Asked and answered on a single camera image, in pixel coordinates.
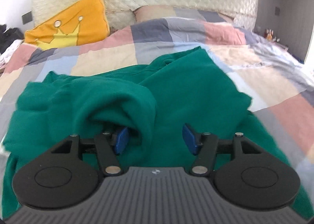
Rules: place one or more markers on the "bottles on nightstand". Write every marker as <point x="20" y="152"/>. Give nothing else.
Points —
<point x="269" y="35"/>

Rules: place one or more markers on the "patchwork plaid duvet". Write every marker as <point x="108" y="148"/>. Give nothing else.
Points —
<point x="281" y="88"/>

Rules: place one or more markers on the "white clothes pile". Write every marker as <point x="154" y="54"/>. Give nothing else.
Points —
<point x="6" y="56"/>

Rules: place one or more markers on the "grey wardrobe cabinet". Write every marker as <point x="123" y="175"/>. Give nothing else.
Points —
<point x="291" y="21"/>

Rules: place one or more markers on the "yellow crown pillow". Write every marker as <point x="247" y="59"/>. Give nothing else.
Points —
<point x="81" y="23"/>

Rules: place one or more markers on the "plaid bed pillow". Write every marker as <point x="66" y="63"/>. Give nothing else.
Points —
<point x="146" y="13"/>

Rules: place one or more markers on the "black clothes pile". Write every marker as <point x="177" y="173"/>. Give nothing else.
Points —
<point x="8" y="36"/>

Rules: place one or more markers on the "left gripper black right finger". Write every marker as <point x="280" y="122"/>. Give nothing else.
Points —
<point x="242" y="172"/>

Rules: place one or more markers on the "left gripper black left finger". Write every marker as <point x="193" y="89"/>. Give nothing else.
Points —
<point x="71" y="171"/>

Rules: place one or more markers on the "dark wall socket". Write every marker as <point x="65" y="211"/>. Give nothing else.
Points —
<point x="26" y="18"/>

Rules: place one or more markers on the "green sweatshirt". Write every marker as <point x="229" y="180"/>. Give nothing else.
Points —
<point x="153" y="100"/>

